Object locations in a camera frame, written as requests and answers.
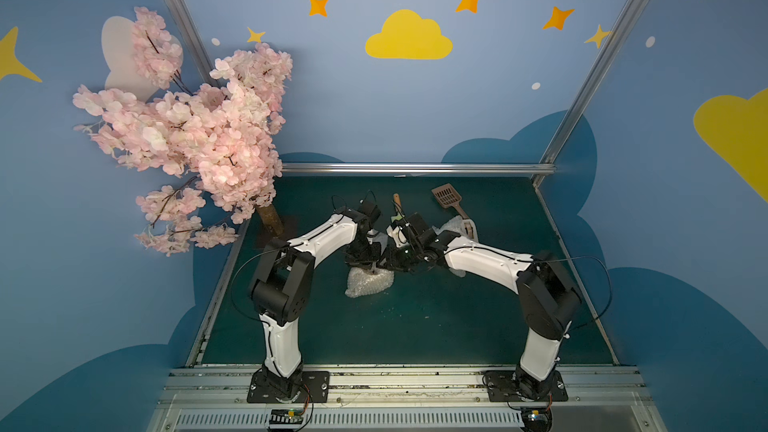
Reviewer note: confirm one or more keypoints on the white tape dispenser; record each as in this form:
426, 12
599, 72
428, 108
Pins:
469, 229

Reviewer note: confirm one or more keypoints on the right circuit board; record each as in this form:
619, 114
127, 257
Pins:
536, 420

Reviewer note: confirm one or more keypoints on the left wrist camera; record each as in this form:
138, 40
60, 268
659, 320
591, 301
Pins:
366, 215

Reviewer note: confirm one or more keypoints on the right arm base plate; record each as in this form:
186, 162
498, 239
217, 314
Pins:
509, 385

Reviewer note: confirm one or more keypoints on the right aluminium frame post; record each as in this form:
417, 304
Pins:
624, 24

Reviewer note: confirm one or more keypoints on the green fork wooden handle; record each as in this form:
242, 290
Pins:
398, 210

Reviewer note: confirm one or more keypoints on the aluminium front rail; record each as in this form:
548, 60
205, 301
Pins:
405, 398

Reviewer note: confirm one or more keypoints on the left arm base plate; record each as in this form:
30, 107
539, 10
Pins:
267, 387

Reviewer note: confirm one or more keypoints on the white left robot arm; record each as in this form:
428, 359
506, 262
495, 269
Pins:
281, 283

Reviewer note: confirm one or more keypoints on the left aluminium frame post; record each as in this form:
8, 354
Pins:
191, 38

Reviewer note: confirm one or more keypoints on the pink cherry blossom tree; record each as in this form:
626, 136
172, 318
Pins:
217, 140

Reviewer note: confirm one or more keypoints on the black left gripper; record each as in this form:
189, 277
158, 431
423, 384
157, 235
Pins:
363, 252

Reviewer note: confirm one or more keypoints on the brown slotted scoop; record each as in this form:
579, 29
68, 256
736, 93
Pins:
448, 197

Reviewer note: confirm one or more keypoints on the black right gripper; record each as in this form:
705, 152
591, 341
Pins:
402, 249

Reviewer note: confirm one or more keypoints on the left circuit board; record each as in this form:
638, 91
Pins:
285, 418

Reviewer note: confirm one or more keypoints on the aluminium frame post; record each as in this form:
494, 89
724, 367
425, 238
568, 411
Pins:
624, 24
191, 38

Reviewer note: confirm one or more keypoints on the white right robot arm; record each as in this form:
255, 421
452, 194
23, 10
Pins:
549, 298

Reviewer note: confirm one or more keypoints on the circuit board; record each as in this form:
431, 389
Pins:
285, 418
536, 420

